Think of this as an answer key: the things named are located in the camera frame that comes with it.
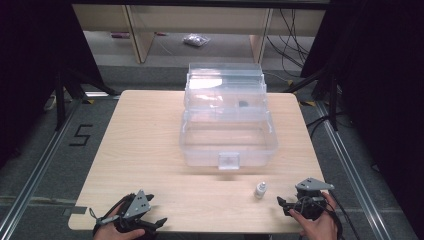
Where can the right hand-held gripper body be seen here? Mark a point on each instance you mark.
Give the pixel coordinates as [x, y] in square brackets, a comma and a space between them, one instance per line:
[311, 200]

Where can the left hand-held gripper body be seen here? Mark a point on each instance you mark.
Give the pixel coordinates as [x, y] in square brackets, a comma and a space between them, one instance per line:
[136, 206]

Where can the person's right hand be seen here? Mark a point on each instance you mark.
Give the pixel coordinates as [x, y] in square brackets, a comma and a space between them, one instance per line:
[321, 230]

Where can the person's left hand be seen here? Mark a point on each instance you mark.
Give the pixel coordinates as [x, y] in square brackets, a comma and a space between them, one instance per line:
[106, 231]

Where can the small white bottle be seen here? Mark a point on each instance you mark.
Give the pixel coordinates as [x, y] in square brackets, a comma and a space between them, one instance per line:
[260, 191]

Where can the grey tape strip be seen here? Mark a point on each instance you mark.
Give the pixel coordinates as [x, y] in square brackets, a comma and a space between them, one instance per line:
[75, 210]

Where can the clear plastic storage box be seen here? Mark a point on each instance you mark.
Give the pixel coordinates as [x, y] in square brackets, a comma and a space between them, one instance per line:
[226, 133]

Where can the yellow black tape piece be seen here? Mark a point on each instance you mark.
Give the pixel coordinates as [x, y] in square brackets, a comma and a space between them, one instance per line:
[307, 103]
[88, 101]

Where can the black metal stand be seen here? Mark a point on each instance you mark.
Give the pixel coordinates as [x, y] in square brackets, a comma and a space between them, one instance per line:
[332, 100]
[60, 100]

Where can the black curtain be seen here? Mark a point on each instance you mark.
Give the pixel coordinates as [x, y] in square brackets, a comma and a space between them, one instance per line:
[30, 66]
[383, 83]

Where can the clear plastic bag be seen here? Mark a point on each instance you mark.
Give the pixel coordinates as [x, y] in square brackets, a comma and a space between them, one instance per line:
[196, 40]

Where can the light wooden cabinet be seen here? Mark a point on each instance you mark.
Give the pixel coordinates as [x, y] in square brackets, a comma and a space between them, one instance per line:
[200, 18]

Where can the metal floor rail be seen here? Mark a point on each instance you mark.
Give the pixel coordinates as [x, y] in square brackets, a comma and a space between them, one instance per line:
[353, 173]
[36, 170]

